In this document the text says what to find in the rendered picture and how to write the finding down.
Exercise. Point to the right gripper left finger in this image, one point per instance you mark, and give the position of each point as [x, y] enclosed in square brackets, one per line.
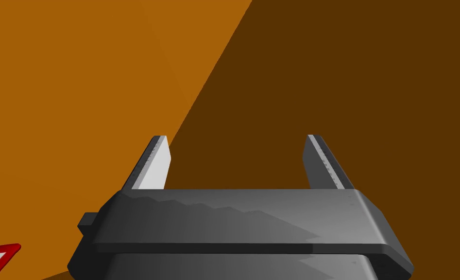
[154, 167]

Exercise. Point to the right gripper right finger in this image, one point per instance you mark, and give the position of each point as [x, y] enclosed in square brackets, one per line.
[323, 167]

